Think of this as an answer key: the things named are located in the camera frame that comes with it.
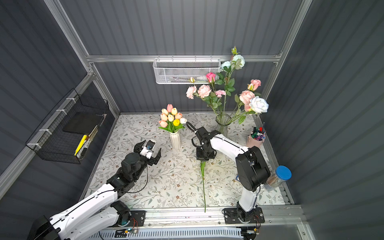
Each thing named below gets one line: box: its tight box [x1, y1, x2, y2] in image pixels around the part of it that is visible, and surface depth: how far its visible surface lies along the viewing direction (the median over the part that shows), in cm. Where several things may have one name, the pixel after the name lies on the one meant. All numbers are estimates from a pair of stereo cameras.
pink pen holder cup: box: [246, 130, 266, 149], surface depth 93 cm
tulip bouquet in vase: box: [158, 104, 187, 133], surface depth 79 cm
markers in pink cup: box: [250, 122, 267, 142], surface depth 93 cm
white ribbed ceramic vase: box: [169, 131, 181, 152], surface depth 91 cm
